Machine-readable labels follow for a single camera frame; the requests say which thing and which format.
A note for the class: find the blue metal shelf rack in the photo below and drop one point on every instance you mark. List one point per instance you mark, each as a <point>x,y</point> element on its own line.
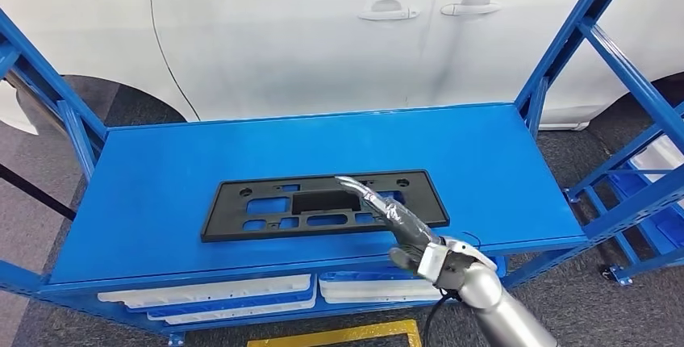
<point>160,200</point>

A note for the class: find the blue wheeled shelf rack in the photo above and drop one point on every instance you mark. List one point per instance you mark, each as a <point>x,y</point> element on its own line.
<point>652,265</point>

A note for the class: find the white car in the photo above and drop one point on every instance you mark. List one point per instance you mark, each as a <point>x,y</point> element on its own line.
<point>294,50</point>

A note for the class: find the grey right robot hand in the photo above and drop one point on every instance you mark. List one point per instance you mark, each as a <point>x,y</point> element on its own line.
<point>398,216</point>

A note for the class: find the yellow floor tape square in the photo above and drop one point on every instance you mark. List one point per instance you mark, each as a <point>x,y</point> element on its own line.
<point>331,334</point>

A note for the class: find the large white plastic bin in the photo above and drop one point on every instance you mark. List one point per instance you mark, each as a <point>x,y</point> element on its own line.
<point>662,157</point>

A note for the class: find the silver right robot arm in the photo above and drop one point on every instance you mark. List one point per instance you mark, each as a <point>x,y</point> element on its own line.
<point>502,312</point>

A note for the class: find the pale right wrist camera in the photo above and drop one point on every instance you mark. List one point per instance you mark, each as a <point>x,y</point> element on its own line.
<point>433,261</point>

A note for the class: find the black plastic bracket part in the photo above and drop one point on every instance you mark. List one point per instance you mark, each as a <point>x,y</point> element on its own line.
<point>224,216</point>

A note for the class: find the black barrier belt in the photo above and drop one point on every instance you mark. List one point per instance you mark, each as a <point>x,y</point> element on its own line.
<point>37,193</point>

